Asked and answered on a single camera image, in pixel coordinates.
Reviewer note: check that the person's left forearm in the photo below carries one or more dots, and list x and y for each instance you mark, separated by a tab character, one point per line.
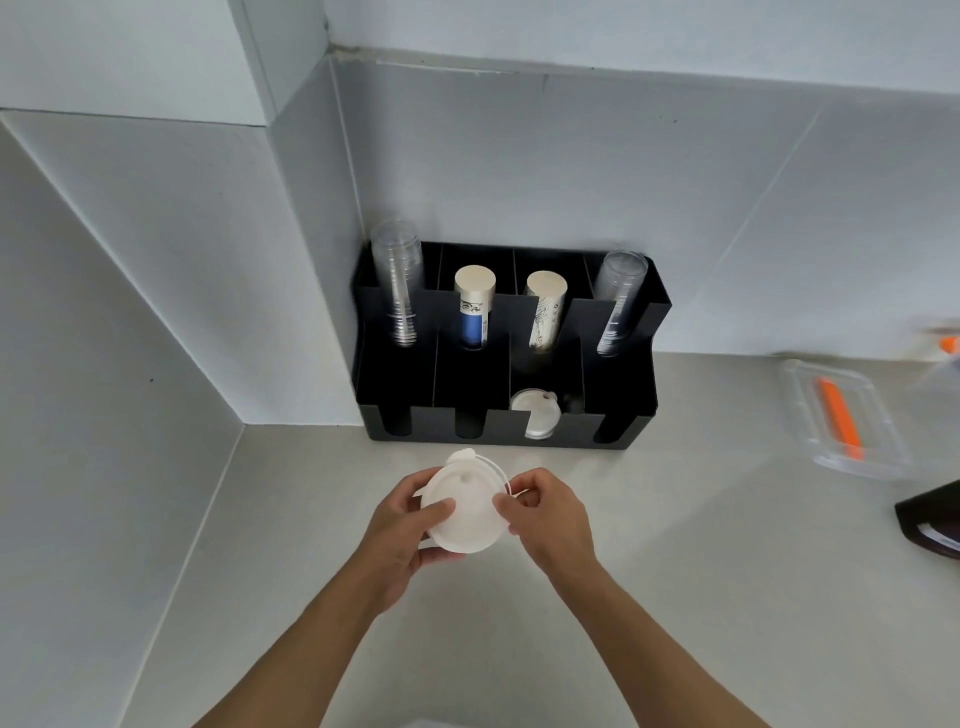
300	664

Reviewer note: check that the person's right thumb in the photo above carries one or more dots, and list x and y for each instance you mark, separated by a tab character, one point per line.
507	512

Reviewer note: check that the blue print paper cup stack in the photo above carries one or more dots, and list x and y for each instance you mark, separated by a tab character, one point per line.
474	307

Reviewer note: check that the stack of white lids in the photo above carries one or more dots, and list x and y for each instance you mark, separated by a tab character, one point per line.
469	510

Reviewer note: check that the person's left thumb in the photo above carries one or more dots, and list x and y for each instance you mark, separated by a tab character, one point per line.
439	514

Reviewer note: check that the patterned paper cup stack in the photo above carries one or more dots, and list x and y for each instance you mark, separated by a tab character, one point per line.
545	311

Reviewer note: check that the black cup organizer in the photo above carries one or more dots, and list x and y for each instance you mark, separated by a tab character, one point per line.
420	375

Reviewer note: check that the person's right hand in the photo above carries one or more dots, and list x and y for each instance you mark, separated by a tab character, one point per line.
555	525

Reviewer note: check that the person's right forearm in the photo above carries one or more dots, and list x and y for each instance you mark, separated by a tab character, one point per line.
667	652

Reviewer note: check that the white lids in organizer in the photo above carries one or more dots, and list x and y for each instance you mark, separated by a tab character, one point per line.
534	412

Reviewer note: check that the orange tool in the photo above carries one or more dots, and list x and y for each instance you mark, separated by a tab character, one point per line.
840	416

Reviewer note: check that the dark brown box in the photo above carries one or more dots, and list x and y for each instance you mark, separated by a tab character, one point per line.
934	517

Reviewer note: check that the clear bottle with orange cap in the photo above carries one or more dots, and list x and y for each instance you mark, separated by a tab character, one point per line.
941	367

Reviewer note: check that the clear plastic container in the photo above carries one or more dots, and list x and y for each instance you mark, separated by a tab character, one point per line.
877	420

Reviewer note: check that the short stack of clear cups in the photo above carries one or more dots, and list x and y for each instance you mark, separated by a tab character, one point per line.
619	300

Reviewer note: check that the person's left hand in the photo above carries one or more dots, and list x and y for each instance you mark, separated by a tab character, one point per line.
394	551

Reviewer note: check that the tall stack of clear cups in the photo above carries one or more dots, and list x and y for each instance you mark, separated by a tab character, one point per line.
400	285

